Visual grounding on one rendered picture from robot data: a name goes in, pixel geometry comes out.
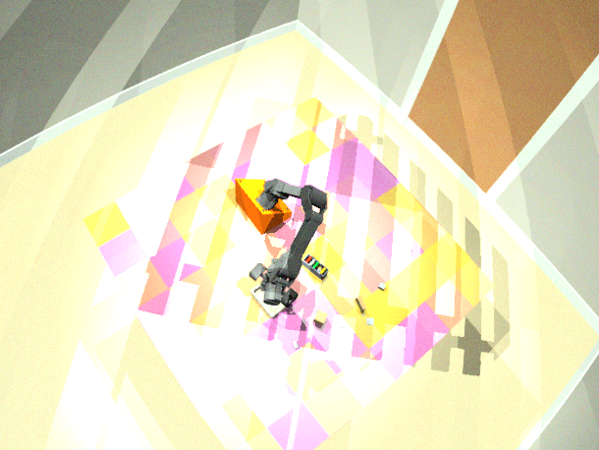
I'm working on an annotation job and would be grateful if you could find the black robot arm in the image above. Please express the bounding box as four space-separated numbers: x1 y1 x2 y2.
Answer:
255 177 328 306

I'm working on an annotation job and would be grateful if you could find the white rectangular tray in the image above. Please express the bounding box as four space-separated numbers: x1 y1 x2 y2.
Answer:
251 284 286 318

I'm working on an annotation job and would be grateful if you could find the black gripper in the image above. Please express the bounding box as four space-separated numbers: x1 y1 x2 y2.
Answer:
248 263 299 308

